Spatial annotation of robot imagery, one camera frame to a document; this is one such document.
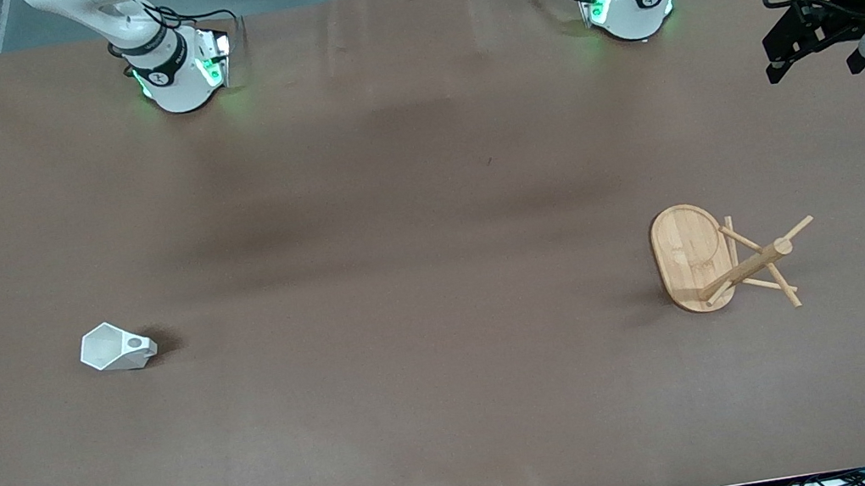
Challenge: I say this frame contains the white angular cup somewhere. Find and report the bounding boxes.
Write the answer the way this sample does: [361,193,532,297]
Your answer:
[75,316,161,378]

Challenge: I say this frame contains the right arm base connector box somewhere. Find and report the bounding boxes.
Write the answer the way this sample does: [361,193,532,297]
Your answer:
[194,29,239,91]

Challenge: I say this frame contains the wooden cup rack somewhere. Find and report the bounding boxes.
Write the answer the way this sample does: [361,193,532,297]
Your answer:
[645,185,827,328]

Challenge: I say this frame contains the brown table cover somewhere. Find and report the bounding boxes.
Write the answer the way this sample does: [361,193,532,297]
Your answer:
[0,0,865,486]

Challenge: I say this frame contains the black right arm base cable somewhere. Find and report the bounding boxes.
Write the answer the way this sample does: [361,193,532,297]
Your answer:
[148,0,245,49]

